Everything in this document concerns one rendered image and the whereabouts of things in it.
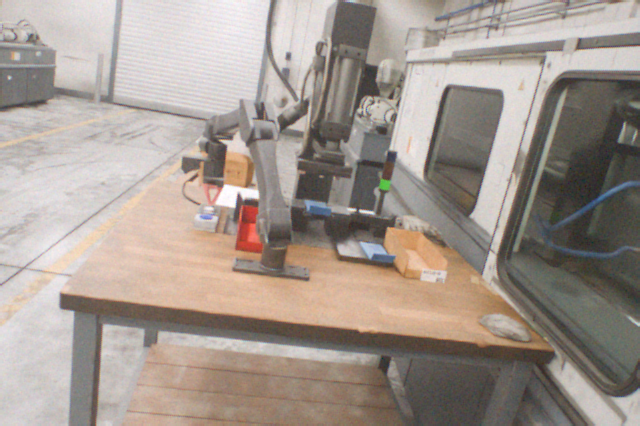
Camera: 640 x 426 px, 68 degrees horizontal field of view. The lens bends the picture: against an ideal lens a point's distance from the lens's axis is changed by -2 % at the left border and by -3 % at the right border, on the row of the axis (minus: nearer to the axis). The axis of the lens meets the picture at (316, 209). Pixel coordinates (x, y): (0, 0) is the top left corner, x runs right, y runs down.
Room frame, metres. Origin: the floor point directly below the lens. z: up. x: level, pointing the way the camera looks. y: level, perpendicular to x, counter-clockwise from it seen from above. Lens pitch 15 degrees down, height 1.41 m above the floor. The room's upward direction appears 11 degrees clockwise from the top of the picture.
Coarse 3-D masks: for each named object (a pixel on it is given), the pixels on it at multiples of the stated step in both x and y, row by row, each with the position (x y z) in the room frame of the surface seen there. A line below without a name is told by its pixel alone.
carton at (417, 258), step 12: (384, 240) 1.56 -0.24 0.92; (396, 240) 1.45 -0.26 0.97; (408, 240) 1.57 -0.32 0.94; (420, 240) 1.56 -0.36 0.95; (396, 252) 1.42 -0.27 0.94; (408, 252) 1.54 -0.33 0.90; (420, 252) 1.54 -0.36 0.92; (432, 252) 1.44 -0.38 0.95; (396, 264) 1.40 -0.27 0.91; (408, 264) 1.43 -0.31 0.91; (420, 264) 1.45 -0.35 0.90; (432, 264) 1.42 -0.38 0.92; (444, 264) 1.34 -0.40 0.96; (408, 276) 1.32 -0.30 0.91; (420, 276) 1.33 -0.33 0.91; (432, 276) 1.33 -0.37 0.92; (444, 276) 1.34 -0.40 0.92
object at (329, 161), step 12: (312, 144) 1.77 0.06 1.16; (324, 144) 1.68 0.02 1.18; (336, 144) 1.59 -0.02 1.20; (300, 156) 1.59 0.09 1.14; (324, 156) 1.54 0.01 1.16; (336, 156) 1.55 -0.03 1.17; (300, 168) 1.54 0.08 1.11; (312, 168) 1.55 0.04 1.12; (324, 168) 1.55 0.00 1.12; (336, 168) 1.56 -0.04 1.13; (348, 168) 1.56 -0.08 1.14
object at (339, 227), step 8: (296, 216) 1.54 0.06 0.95; (312, 216) 1.55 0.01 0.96; (320, 216) 1.55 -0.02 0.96; (336, 216) 1.56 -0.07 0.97; (296, 224) 1.54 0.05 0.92; (304, 224) 1.55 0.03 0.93; (328, 224) 1.57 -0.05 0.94; (336, 224) 1.56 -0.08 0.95; (344, 224) 1.57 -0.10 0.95; (304, 232) 1.55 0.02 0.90; (328, 232) 1.56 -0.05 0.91; (336, 232) 1.57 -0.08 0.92; (344, 232) 1.57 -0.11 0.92
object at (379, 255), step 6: (366, 246) 1.46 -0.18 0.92; (372, 246) 1.47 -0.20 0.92; (378, 246) 1.49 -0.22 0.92; (366, 252) 1.41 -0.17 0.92; (372, 252) 1.42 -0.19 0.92; (378, 252) 1.43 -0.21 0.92; (384, 252) 1.44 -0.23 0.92; (372, 258) 1.35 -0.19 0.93; (378, 258) 1.36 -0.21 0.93; (384, 258) 1.36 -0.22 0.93; (390, 258) 1.36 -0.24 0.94
